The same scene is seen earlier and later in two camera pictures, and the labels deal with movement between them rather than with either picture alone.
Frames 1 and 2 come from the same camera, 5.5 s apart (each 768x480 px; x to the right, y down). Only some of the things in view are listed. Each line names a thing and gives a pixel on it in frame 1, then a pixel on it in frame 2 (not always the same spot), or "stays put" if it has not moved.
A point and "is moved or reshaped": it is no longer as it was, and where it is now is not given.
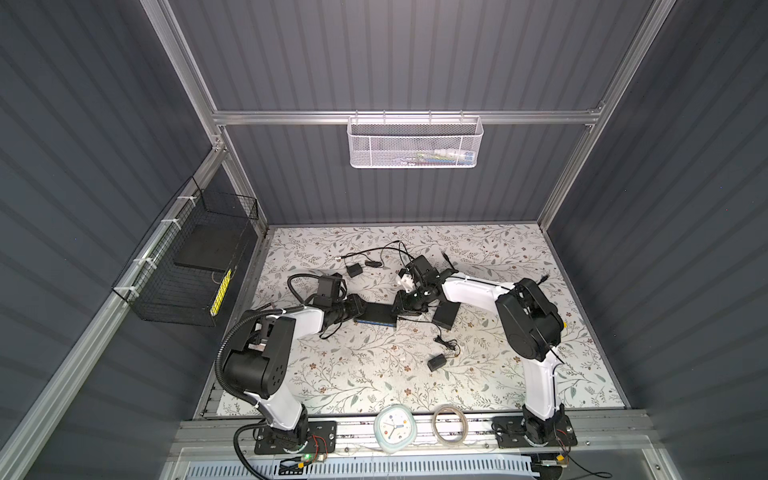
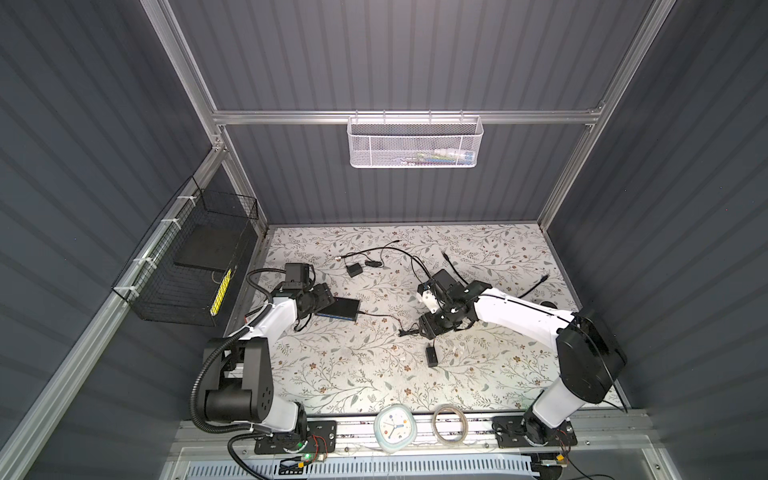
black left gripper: x=351 y=312 to x=322 y=296
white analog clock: x=395 y=428 stays put
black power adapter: x=436 y=362 is moved or reshaped
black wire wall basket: x=188 y=268 stays put
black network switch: x=377 y=314 is moved or reshaped
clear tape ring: x=454 y=408 stays put
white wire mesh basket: x=415 y=141 stays put
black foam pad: x=211 y=245 stays put
